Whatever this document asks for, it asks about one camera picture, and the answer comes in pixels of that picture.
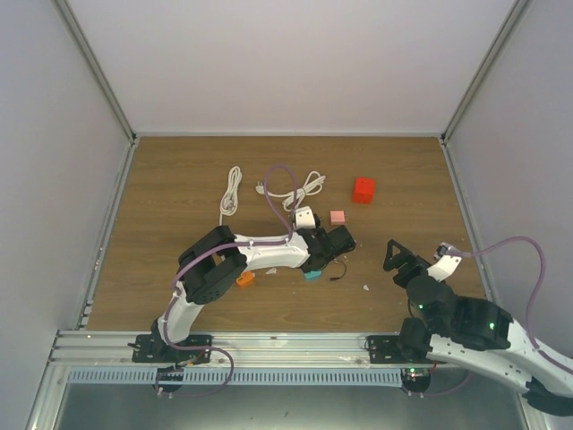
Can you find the teal power strip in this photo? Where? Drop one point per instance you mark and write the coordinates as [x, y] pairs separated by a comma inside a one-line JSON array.
[[312, 275]]

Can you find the right aluminium frame post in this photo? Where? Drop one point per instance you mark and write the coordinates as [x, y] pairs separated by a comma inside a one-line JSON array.
[[501, 39]]

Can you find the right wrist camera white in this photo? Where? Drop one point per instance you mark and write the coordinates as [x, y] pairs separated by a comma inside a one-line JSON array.
[[447, 261]]

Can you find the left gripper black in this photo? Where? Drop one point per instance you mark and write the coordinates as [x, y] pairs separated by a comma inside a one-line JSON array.
[[320, 230]]

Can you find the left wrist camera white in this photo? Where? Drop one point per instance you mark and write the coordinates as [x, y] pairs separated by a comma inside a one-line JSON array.
[[304, 217]]

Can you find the aluminium front rail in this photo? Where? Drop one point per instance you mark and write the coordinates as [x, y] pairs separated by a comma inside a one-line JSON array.
[[248, 349]]

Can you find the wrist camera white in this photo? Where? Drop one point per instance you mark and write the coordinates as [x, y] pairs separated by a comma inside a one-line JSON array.
[[304, 217], [447, 261]]

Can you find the left aluminium frame post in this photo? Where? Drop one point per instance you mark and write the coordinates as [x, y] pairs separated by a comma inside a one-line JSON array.
[[80, 39]]

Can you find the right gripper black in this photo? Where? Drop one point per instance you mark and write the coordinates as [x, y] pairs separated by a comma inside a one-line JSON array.
[[414, 263]]

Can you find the red charger cube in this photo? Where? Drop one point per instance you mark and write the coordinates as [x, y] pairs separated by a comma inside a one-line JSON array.
[[364, 190]]

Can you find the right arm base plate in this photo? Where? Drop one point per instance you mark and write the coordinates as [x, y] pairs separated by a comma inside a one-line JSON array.
[[394, 350]]

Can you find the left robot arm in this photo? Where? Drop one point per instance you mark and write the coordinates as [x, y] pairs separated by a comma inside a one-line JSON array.
[[209, 268]]

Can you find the orange power strip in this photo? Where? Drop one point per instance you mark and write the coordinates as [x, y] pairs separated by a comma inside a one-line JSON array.
[[246, 279]]

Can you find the pink charger cube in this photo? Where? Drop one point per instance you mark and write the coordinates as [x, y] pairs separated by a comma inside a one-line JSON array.
[[337, 218]]

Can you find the aluminium frame post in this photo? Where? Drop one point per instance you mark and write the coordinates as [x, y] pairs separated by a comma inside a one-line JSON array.
[[80, 39], [501, 39]]

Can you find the grey slotted cable duct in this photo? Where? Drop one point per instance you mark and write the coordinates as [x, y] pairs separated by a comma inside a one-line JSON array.
[[241, 376]]

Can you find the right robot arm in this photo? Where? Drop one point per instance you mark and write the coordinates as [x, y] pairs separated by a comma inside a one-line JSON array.
[[475, 333]]

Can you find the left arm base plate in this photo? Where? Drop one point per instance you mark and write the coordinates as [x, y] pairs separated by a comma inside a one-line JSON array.
[[147, 349]]

